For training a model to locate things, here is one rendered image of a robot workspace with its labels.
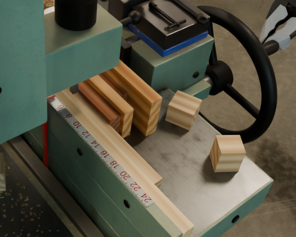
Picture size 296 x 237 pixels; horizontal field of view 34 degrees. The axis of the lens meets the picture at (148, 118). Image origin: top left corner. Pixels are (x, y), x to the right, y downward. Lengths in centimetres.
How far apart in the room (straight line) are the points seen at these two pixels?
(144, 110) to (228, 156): 13
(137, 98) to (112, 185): 14
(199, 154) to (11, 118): 29
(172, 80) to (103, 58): 19
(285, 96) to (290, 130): 21
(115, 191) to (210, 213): 13
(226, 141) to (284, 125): 147
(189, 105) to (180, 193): 14
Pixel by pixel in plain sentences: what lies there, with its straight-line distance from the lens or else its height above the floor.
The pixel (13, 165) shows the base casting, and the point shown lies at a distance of 81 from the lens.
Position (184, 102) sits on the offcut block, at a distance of 73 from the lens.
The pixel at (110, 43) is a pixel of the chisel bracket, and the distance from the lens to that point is 63.
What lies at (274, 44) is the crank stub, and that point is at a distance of 93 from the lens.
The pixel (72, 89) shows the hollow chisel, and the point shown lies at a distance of 69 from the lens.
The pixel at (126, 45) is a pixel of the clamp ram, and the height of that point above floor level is 100.
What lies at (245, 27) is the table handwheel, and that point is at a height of 95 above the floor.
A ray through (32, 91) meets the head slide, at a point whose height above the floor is 106.
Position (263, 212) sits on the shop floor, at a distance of 183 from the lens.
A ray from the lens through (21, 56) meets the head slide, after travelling 50.
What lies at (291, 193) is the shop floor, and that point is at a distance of 192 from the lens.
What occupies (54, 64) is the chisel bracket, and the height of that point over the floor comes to 105.
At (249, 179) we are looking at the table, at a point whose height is 90.
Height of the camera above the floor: 144
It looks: 46 degrees down
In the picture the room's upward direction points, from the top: 11 degrees clockwise
